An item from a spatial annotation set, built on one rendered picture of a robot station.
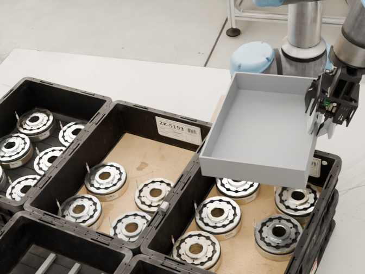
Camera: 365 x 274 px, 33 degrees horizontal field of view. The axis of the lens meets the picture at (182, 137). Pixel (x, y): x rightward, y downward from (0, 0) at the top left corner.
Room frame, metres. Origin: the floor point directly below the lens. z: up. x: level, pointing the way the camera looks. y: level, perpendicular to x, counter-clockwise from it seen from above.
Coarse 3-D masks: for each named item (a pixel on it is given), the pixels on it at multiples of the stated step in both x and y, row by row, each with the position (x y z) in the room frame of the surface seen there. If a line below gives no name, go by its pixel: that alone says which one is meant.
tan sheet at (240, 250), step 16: (272, 192) 0.95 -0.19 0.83; (240, 208) 0.92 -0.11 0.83; (256, 208) 0.91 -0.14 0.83; (272, 208) 0.91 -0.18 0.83; (192, 224) 0.90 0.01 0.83; (256, 224) 0.87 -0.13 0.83; (304, 224) 0.85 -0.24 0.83; (224, 240) 0.84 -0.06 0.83; (240, 240) 0.83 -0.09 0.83; (224, 256) 0.80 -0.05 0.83; (240, 256) 0.79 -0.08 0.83; (256, 256) 0.78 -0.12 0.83; (224, 272) 0.75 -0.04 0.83; (240, 272) 0.75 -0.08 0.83; (256, 272) 0.74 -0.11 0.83; (272, 272) 0.74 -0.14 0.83
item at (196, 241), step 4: (192, 240) 0.82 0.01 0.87; (196, 240) 0.82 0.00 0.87; (200, 240) 0.82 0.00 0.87; (188, 244) 0.81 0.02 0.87; (192, 244) 0.81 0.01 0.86; (196, 244) 0.81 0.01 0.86; (200, 244) 0.81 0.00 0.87; (204, 244) 0.81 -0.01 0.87; (188, 248) 0.80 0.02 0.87; (204, 248) 0.80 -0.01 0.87; (188, 252) 0.79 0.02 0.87; (204, 252) 0.79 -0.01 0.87; (188, 256) 0.78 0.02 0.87; (192, 256) 0.78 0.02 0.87; (196, 256) 0.78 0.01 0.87; (200, 256) 0.78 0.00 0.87
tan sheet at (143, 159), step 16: (128, 144) 1.19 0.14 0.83; (144, 144) 1.18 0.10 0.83; (160, 144) 1.17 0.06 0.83; (112, 160) 1.14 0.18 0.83; (128, 160) 1.13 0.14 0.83; (144, 160) 1.12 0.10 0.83; (160, 160) 1.11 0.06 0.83; (176, 160) 1.11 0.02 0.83; (128, 176) 1.08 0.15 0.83; (144, 176) 1.07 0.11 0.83; (160, 176) 1.06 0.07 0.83; (176, 176) 1.05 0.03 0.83; (80, 192) 1.05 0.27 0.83; (128, 192) 1.02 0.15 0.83; (112, 208) 0.98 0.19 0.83; (128, 208) 0.97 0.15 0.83
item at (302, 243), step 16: (336, 160) 0.93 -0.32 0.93; (192, 176) 0.95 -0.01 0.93; (336, 176) 0.89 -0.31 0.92; (176, 192) 0.91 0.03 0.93; (320, 192) 0.84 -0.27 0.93; (320, 208) 0.80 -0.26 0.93; (160, 224) 0.83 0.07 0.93; (144, 240) 0.79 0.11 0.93; (304, 240) 0.73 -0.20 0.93; (160, 256) 0.75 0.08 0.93; (208, 272) 0.69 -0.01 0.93; (288, 272) 0.66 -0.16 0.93
